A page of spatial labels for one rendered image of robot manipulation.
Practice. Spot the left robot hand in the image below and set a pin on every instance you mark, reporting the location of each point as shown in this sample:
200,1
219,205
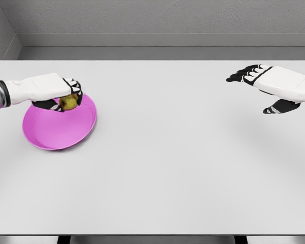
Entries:
49,86

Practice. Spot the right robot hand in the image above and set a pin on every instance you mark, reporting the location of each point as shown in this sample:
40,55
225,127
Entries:
278,80

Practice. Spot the yellow-green apple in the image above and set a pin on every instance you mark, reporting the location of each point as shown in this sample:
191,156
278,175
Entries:
69,102

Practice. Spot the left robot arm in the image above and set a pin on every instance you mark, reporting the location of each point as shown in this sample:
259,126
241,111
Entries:
14,90

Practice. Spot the pink plate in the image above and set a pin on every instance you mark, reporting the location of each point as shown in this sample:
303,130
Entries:
62,125

